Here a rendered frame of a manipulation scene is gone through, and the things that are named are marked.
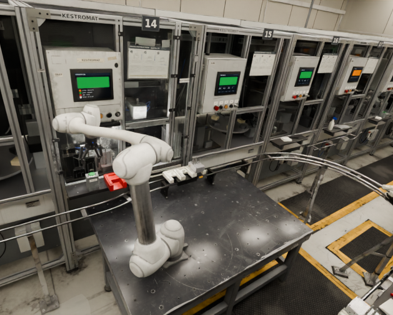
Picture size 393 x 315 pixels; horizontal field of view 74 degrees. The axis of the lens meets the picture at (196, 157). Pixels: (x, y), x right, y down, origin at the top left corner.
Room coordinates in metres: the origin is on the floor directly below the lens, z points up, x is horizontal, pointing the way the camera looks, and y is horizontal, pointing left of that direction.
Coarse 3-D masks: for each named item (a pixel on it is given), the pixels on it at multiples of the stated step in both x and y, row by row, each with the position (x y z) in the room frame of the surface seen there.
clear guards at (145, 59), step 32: (128, 32) 1.77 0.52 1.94; (160, 32) 1.90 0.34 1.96; (192, 32) 2.06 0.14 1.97; (128, 64) 1.77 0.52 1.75; (160, 64) 1.91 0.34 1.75; (192, 64) 2.07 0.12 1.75; (128, 96) 1.76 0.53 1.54; (160, 96) 1.91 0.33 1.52; (128, 128) 1.76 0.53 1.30; (64, 160) 1.49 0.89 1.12
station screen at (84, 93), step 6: (108, 72) 1.65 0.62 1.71; (78, 90) 1.54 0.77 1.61; (84, 90) 1.56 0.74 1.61; (90, 90) 1.58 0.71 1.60; (96, 90) 1.61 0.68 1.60; (102, 90) 1.63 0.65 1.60; (108, 90) 1.65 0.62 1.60; (78, 96) 1.54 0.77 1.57; (84, 96) 1.56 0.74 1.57; (90, 96) 1.58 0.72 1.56; (96, 96) 1.60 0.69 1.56; (102, 96) 1.63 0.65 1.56; (108, 96) 1.65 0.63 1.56
